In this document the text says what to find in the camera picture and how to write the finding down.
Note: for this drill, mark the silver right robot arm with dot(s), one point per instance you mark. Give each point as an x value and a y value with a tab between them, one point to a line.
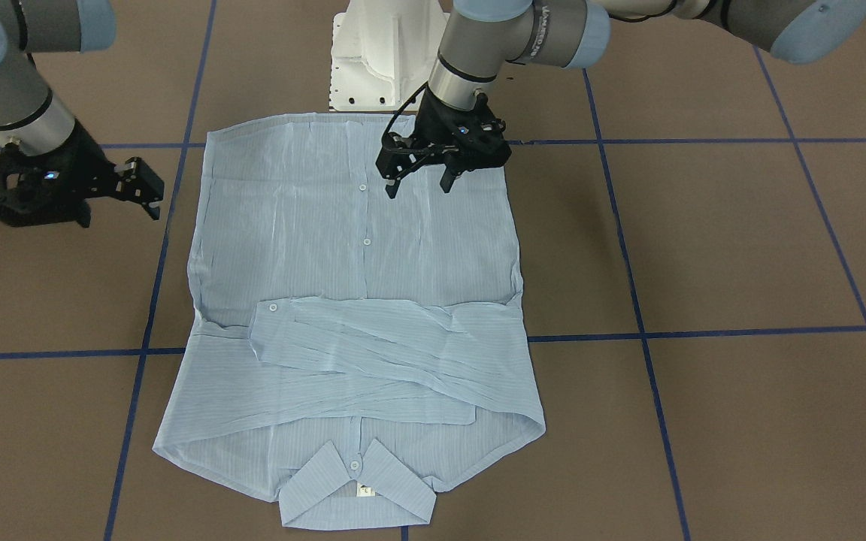
31	114

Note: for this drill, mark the light blue button shirt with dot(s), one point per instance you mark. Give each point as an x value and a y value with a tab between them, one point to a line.
352	355

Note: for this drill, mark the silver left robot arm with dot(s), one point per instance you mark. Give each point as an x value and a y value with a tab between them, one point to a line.
481	36

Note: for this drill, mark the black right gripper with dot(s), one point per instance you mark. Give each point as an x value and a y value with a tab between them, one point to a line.
86	160

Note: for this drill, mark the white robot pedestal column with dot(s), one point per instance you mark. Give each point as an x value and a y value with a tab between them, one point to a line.
381	52

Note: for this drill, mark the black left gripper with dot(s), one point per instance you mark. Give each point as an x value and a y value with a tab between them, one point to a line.
434	120

